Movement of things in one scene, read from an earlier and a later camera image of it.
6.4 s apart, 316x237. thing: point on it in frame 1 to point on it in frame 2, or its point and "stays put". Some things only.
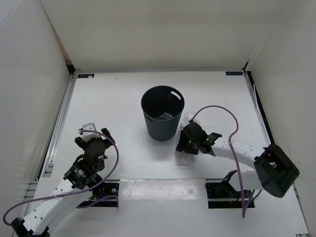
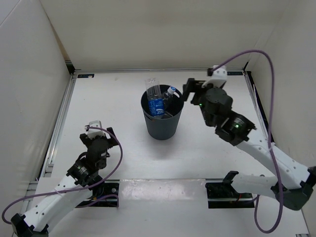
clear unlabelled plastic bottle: (183, 158) to (171, 91)
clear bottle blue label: (189, 115) to (155, 99)
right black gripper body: (187, 145) to (199, 99)
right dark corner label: (234, 73) stays put
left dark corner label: (85, 75) stays put
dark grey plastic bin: (163, 99) stays put
